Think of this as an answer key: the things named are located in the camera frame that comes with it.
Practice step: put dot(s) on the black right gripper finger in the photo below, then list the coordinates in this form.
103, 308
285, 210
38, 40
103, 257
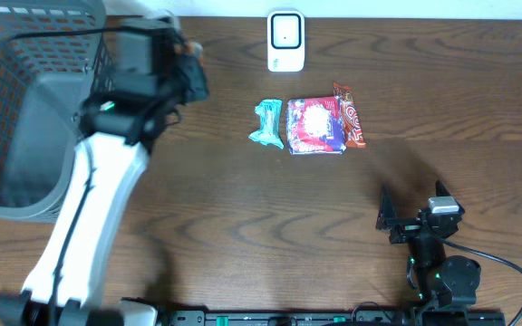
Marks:
387, 212
441, 190

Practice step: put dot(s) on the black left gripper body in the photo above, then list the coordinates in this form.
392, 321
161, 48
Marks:
193, 72

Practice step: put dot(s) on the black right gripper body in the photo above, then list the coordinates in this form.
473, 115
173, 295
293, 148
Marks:
405, 229

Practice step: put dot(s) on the orange white snack packet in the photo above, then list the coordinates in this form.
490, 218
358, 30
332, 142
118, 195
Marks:
193, 48

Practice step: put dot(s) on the orange chocolate bar wrapper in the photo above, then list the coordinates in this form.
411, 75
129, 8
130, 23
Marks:
352, 129

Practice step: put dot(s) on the teal snack wrapper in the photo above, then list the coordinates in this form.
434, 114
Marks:
269, 112

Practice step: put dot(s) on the pink purple snack packet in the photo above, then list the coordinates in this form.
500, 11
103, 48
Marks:
314, 126

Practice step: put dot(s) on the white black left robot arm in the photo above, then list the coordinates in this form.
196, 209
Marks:
66, 285

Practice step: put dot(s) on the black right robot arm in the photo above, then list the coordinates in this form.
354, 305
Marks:
448, 282

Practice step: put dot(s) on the white barcode scanner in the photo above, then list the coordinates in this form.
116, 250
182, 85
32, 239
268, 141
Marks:
285, 34

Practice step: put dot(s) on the dark grey plastic basket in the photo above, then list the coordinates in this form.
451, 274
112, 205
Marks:
48, 66

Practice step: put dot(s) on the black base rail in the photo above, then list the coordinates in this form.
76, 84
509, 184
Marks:
333, 318

